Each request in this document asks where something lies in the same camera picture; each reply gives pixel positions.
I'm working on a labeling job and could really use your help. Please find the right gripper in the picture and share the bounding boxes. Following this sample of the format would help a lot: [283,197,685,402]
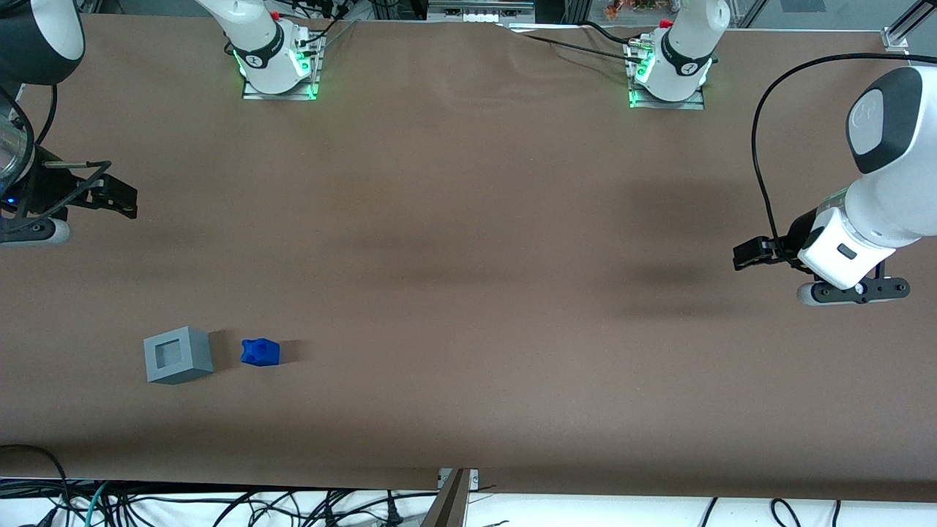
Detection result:
[0,145,139,236]

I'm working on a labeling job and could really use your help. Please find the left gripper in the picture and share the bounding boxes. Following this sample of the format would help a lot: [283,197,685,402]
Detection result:
[733,207,896,291]

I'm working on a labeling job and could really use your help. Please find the blue plastic part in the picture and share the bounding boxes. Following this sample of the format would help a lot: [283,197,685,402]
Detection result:
[241,338,281,367]

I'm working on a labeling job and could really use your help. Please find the gray square base block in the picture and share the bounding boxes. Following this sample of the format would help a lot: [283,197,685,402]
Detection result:
[143,326,214,385]

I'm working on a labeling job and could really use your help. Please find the aluminium corner profile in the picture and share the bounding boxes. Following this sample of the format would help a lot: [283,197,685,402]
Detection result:
[881,0,937,53]

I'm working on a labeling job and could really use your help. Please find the orange cluttered objects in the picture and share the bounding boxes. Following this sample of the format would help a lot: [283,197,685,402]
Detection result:
[603,0,663,20]

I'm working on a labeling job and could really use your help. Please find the brown table cover sheet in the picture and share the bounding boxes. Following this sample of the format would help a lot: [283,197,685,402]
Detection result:
[0,13,937,503]

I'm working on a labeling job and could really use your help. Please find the white power strip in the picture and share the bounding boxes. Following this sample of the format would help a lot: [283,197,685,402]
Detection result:
[428,0,536,23]

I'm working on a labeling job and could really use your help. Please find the aluminium profile beam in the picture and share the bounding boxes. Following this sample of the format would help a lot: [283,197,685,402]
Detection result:
[421,468,471,527]

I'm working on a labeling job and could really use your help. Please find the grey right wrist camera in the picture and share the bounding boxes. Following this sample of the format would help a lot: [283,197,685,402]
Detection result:
[0,220,72,247]

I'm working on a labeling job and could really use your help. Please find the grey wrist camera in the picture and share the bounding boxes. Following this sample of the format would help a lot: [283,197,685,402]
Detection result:
[0,220,72,247]
[796,277,911,307]

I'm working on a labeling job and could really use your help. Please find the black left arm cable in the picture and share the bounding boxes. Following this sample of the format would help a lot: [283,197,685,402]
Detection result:
[752,52,937,266]

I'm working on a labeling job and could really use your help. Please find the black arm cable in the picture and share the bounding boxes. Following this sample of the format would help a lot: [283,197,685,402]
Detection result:
[752,52,937,266]
[32,83,60,149]

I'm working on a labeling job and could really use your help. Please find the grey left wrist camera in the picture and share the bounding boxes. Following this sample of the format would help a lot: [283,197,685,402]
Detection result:
[796,277,911,307]

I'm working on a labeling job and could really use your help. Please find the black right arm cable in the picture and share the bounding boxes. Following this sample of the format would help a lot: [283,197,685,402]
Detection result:
[32,83,60,149]

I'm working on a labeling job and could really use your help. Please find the black curled cable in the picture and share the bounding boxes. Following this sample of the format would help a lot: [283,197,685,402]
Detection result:
[769,498,804,527]

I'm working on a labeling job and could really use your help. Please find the black looped floor cable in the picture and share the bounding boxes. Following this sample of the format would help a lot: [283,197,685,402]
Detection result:
[0,444,72,527]

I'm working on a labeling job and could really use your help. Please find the black base power cable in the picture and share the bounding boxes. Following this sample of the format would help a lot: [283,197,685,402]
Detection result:
[496,20,645,62]

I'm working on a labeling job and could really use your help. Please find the teal cable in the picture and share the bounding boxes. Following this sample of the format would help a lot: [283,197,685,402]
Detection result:
[83,481,112,527]

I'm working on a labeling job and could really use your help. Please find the tangled black cable bundle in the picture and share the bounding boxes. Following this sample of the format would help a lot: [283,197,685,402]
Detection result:
[102,483,429,527]

